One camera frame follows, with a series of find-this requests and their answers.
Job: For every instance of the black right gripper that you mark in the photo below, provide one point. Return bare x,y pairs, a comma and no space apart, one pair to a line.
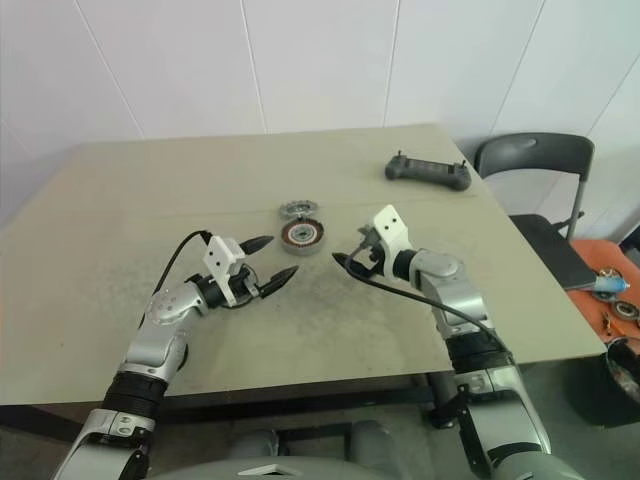
376,255

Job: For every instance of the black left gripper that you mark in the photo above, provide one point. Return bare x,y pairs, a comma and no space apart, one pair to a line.
247,285

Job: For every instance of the gray motor stator housing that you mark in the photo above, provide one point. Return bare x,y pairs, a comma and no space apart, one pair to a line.
300,247

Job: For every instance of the gray toothed motor cover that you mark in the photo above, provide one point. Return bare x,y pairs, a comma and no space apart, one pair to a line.
295,209

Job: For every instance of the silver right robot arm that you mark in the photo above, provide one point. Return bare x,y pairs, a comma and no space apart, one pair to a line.
465,300

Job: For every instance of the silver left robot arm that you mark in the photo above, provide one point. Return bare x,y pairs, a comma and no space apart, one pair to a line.
160,310

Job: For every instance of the dark gray remote controller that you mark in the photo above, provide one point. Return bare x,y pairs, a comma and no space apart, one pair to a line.
430,172

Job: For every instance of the gray rounded shape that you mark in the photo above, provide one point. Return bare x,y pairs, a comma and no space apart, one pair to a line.
257,442
375,437

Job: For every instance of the black folding chair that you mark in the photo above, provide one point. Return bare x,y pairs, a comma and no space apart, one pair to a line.
540,150

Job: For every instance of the gray robot chest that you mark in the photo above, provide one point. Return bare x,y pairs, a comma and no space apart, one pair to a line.
350,467

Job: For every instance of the orange box with parts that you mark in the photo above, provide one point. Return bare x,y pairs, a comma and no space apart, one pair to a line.
582,305

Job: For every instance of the blue cylindrical part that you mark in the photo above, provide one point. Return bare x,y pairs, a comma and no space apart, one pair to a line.
607,285

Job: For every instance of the black bucket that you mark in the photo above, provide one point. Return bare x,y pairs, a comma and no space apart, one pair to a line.
595,395

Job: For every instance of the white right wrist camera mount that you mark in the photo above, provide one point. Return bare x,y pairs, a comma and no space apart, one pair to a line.
390,225

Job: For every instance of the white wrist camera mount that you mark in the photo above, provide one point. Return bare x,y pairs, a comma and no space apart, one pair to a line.
218,257
390,225

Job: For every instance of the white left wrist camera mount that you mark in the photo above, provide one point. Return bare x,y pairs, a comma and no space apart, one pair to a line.
218,257

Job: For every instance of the black table frame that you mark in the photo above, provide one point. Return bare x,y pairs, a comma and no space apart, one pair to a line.
300,395

